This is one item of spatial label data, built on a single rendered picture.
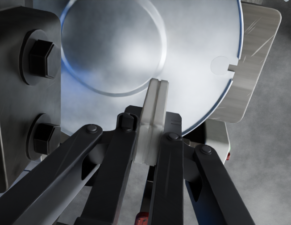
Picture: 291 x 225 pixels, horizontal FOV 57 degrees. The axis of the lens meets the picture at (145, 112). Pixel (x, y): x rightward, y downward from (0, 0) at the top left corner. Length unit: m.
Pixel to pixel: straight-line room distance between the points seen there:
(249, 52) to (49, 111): 0.22
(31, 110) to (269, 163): 1.31
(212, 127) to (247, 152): 0.77
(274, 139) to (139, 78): 1.08
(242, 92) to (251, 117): 0.93
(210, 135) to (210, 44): 0.30
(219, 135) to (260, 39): 0.31
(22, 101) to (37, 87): 0.02
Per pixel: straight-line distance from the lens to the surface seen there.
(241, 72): 0.33
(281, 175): 1.49
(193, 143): 0.57
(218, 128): 0.61
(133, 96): 0.34
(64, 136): 0.51
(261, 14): 0.32
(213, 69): 0.32
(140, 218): 0.52
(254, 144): 1.35
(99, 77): 0.34
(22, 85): 0.18
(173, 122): 0.17
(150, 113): 0.16
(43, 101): 0.21
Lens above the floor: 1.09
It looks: 60 degrees down
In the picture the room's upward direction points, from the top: 163 degrees counter-clockwise
